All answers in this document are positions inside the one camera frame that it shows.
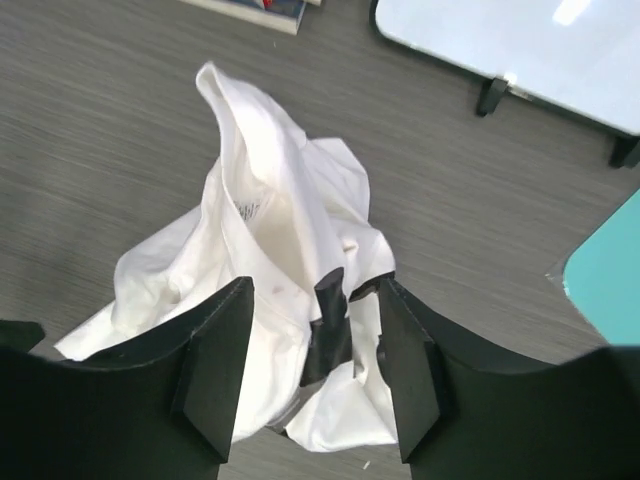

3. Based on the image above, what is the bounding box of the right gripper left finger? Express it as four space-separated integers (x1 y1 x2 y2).
1 277 254 479

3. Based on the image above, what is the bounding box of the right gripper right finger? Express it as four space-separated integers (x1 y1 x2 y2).
379 279 639 479

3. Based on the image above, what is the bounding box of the white t-shirt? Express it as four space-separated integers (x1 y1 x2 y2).
56 63 398 453

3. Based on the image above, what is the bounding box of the blue Nineteen Eighty-Four book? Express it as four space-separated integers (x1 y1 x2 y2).
184 0 307 35

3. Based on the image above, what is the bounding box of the teal cutting board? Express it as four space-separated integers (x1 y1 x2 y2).
563 193 640 346

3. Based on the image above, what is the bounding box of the right whiteboard stand foot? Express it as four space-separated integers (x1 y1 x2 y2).
609 137 640 169

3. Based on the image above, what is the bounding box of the whiteboard stand foot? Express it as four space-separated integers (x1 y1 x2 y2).
475 78 509 118
609 137 640 169

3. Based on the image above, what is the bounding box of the left whiteboard stand foot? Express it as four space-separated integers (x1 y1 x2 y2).
475 78 509 118

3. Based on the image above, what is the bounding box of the white whiteboard with writing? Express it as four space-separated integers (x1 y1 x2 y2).
371 0 639 136

